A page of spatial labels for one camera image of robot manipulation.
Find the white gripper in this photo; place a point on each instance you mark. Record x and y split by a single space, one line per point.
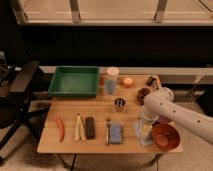
147 118

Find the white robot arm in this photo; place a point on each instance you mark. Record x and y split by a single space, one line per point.
160 103

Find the small metal cup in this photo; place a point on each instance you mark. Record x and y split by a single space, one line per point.
119 104

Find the clear plastic cup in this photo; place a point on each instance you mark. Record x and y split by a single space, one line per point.
111 79

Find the purple bowl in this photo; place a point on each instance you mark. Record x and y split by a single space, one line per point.
163 119

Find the brown pine cone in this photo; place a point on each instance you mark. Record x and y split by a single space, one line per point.
141 95

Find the orange bowl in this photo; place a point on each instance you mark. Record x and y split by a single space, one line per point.
165 137

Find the blue sponge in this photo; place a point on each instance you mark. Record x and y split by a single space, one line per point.
115 133

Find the small black object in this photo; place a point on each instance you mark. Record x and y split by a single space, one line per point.
151 81

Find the orange round fruit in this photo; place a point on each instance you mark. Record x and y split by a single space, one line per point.
128 82

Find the metal fork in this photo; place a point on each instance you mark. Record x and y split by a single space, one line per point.
107 130

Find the dark brown bar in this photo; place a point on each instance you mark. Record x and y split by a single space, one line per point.
90 127

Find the peeled banana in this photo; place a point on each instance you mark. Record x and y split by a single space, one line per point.
79 130

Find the green plastic tray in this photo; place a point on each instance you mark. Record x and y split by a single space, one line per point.
75 81

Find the black office chair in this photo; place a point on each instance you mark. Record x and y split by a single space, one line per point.
15 97

